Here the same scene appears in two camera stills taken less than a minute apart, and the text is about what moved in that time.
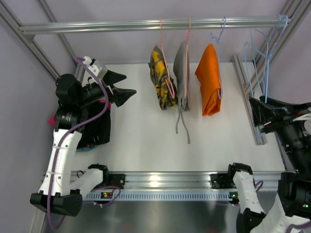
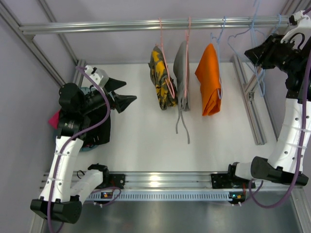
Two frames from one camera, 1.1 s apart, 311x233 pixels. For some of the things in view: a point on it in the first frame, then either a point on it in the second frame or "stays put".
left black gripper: x=111 y=90 → x=111 y=97
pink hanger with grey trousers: x=186 y=36 stays put
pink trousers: x=52 y=120 stays put
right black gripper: x=271 y=121 → x=265 y=51
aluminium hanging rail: x=36 y=28 stays put
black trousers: x=97 y=131 stays put
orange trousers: x=208 y=74 stays put
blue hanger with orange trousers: x=220 y=93 stays put
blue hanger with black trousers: x=261 y=54 → x=252 y=27
